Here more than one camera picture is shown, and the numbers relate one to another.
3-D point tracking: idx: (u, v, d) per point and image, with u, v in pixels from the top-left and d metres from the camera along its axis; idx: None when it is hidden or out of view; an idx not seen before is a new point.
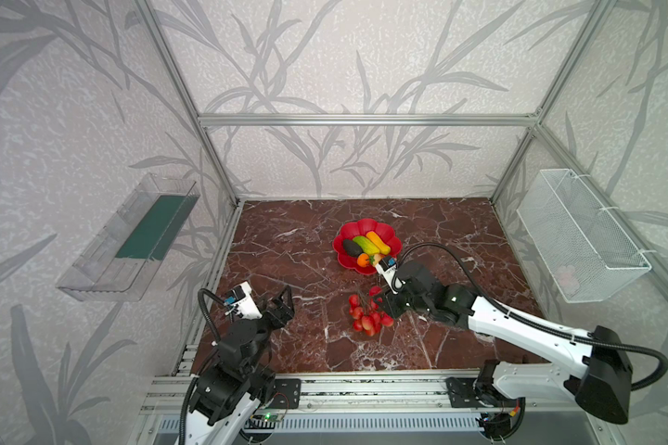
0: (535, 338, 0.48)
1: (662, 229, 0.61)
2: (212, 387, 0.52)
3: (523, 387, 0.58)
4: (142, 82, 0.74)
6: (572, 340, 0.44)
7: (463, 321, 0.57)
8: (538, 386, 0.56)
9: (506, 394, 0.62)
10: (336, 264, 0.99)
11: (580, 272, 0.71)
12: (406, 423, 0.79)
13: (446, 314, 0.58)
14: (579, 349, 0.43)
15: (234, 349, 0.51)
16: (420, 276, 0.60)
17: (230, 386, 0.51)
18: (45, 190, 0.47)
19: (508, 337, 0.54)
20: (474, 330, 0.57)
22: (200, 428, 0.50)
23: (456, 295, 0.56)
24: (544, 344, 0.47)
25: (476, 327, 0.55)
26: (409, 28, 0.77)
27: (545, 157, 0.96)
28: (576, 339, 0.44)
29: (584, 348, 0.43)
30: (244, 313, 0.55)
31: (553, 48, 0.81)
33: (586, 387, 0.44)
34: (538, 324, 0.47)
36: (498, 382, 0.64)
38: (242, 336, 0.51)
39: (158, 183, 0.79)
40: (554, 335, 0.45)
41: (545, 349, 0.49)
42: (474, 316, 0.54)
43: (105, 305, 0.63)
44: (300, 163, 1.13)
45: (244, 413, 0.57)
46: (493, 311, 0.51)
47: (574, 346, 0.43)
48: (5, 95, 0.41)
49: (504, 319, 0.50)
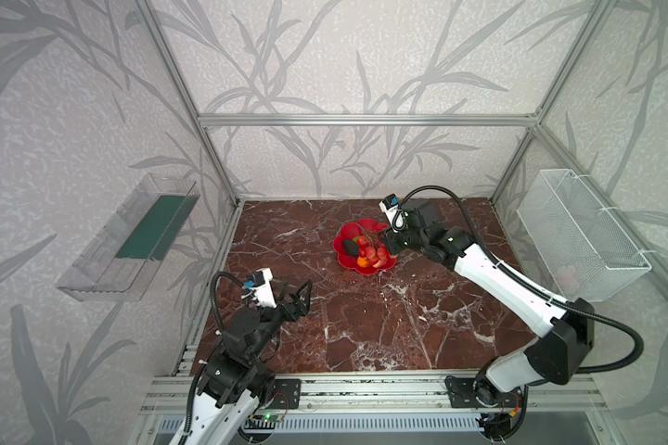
0: (513, 293, 0.49)
1: (662, 229, 0.61)
2: (222, 373, 0.52)
3: (506, 370, 0.61)
4: (142, 82, 0.74)
6: (548, 302, 0.45)
7: (452, 261, 0.57)
8: (513, 363, 0.58)
9: (498, 387, 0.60)
10: (336, 264, 0.99)
11: (580, 272, 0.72)
12: (406, 423, 0.79)
13: (437, 251, 0.57)
14: (551, 311, 0.44)
15: (237, 338, 0.51)
16: (424, 211, 0.59)
17: (238, 371, 0.52)
18: (45, 191, 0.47)
19: (489, 288, 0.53)
20: (460, 273, 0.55)
22: (207, 410, 0.50)
23: (453, 235, 0.56)
24: (520, 298, 0.48)
25: (463, 271, 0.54)
26: (409, 29, 0.78)
27: (545, 157, 0.96)
28: (552, 301, 0.45)
29: (556, 311, 0.44)
30: (260, 300, 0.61)
31: (553, 48, 0.81)
33: (545, 345, 0.45)
34: (522, 280, 0.48)
36: (490, 372, 0.66)
38: (246, 326, 0.51)
39: (157, 183, 0.78)
40: (533, 292, 0.46)
41: (519, 304, 0.49)
42: (463, 259, 0.54)
43: (105, 305, 0.63)
44: (300, 164, 1.14)
45: (245, 409, 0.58)
46: (483, 259, 0.52)
47: (549, 307, 0.44)
48: (5, 95, 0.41)
49: (491, 268, 0.51)
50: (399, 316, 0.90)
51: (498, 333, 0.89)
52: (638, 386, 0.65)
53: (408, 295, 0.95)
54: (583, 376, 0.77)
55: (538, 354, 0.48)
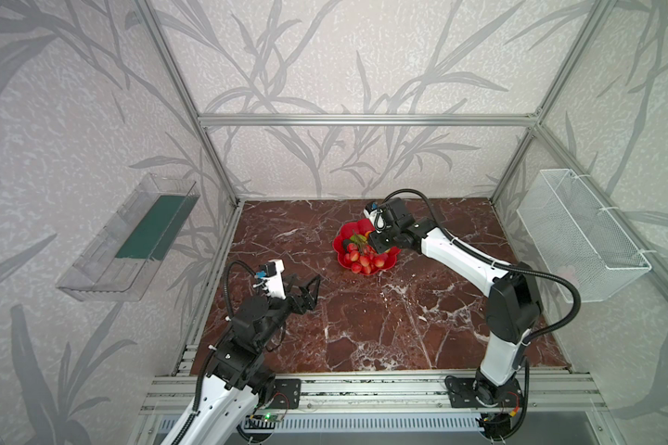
0: (466, 263, 0.57)
1: (662, 229, 0.61)
2: (232, 358, 0.53)
3: (489, 354, 0.64)
4: (142, 82, 0.74)
6: (492, 264, 0.52)
7: (418, 245, 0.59)
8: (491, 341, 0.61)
9: (494, 380, 0.66)
10: (336, 263, 0.99)
11: (580, 272, 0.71)
12: (406, 423, 0.79)
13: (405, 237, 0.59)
14: (495, 272, 0.50)
15: (248, 324, 0.53)
16: (394, 206, 0.71)
17: (247, 358, 0.54)
18: (45, 191, 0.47)
19: (448, 264, 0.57)
20: (426, 254, 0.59)
22: (216, 392, 0.50)
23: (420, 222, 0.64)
24: (469, 266, 0.56)
25: (427, 251, 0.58)
26: (409, 29, 0.78)
27: (545, 157, 0.96)
28: (495, 264, 0.52)
29: (498, 272, 0.50)
30: (269, 290, 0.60)
31: (553, 48, 0.81)
33: (494, 304, 0.52)
34: (473, 250, 0.55)
36: (483, 366, 0.67)
38: (254, 312, 0.53)
39: (158, 183, 0.79)
40: (480, 260, 0.53)
41: (470, 272, 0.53)
42: (426, 240, 0.63)
43: (105, 305, 0.63)
44: (300, 164, 1.14)
45: (245, 405, 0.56)
46: (442, 236, 0.60)
47: (494, 270, 0.51)
48: (5, 95, 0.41)
49: (447, 244, 0.59)
50: (399, 316, 0.90)
51: None
52: (638, 386, 0.65)
53: (408, 295, 0.95)
54: (583, 375, 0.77)
55: (491, 313, 0.53)
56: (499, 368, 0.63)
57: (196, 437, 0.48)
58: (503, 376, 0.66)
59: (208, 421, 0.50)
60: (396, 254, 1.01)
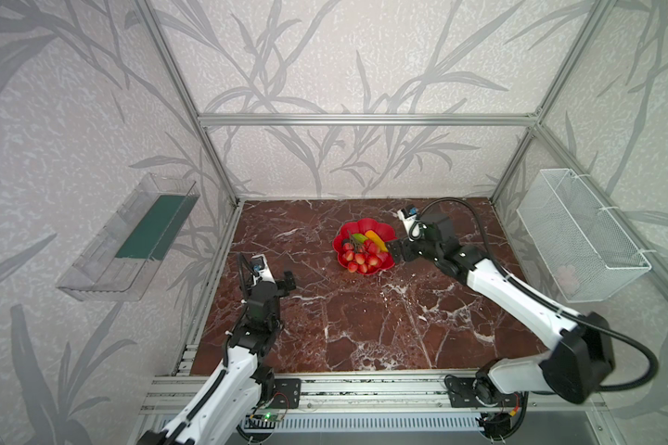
0: (525, 305, 0.49)
1: (662, 229, 0.61)
2: (249, 336, 0.59)
3: (509, 374, 0.61)
4: (142, 82, 0.74)
6: (558, 313, 0.45)
7: (464, 275, 0.60)
8: (522, 373, 0.57)
9: (497, 387, 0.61)
10: (336, 263, 0.99)
11: (580, 272, 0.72)
12: (406, 423, 0.79)
13: (451, 266, 0.60)
14: (561, 322, 0.44)
15: (260, 303, 0.60)
16: (443, 226, 0.62)
17: (263, 336, 0.60)
18: (45, 191, 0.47)
19: (502, 303, 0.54)
20: (472, 288, 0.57)
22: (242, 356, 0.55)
23: (466, 251, 0.58)
24: (531, 311, 0.48)
25: (474, 284, 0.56)
26: (409, 28, 0.77)
27: (545, 157, 0.96)
28: (563, 313, 0.45)
29: (566, 323, 0.43)
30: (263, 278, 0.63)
31: (553, 48, 0.81)
33: (557, 357, 0.44)
34: (533, 292, 0.49)
36: (492, 369, 0.65)
38: (265, 291, 0.60)
39: (157, 183, 0.78)
40: (544, 306, 0.46)
41: (529, 314, 0.49)
42: (474, 273, 0.57)
43: (105, 305, 0.63)
44: (300, 163, 1.13)
45: (251, 393, 0.63)
46: (494, 272, 0.54)
47: (558, 319, 0.44)
48: (5, 95, 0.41)
49: (500, 281, 0.52)
50: (399, 316, 0.90)
51: (499, 334, 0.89)
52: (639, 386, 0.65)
53: (408, 295, 0.95)
54: None
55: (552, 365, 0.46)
56: (510, 384, 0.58)
57: (224, 395, 0.50)
58: (508, 387, 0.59)
59: (234, 384, 0.53)
60: None
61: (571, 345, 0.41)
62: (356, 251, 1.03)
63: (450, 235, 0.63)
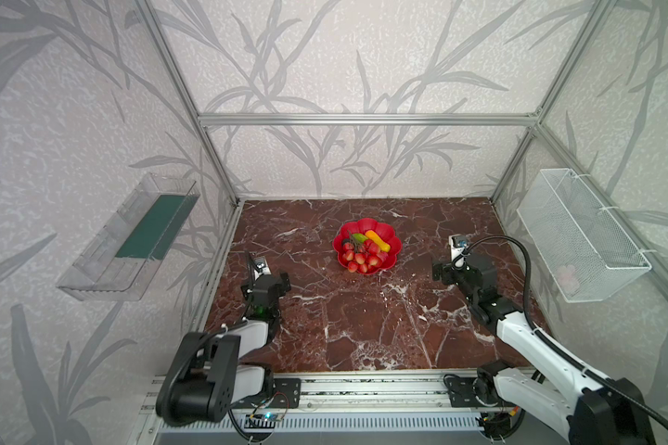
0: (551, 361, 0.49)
1: (662, 228, 0.61)
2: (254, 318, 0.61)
3: (523, 401, 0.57)
4: (142, 82, 0.74)
6: (582, 373, 0.44)
7: (493, 326, 0.61)
8: (539, 406, 0.54)
9: (498, 392, 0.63)
10: (336, 264, 0.99)
11: (580, 272, 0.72)
12: (406, 423, 0.79)
13: (481, 315, 0.62)
14: (585, 381, 0.43)
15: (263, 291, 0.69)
16: (487, 273, 0.62)
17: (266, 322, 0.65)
18: (45, 191, 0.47)
19: (528, 355, 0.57)
20: (502, 336, 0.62)
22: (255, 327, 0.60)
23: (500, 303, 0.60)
24: (555, 365, 0.48)
25: (501, 332, 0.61)
26: (409, 28, 0.77)
27: (545, 157, 0.96)
28: (587, 373, 0.44)
29: (590, 382, 0.42)
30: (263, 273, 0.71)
31: (554, 48, 0.81)
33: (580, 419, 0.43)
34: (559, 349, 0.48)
36: (500, 375, 0.64)
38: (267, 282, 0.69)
39: (157, 183, 0.78)
40: (569, 363, 0.46)
41: (553, 369, 0.48)
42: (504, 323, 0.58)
43: (105, 305, 0.63)
44: (300, 163, 1.13)
45: (258, 375, 0.64)
46: (523, 324, 0.55)
47: (584, 378, 0.43)
48: (5, 95, 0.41)
49: (528, 333, 0.53)
50: (399, 316, 0.90)
51: None
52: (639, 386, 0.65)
53: (408, 295, 0.95)
54: None
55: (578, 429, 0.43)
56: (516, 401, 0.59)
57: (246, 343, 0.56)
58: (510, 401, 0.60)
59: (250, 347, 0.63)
60: (395, 254, 1.01)
61: (589, 401, 0.40)
62: (356, 251, 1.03)
63: (490, 284, 0.65)
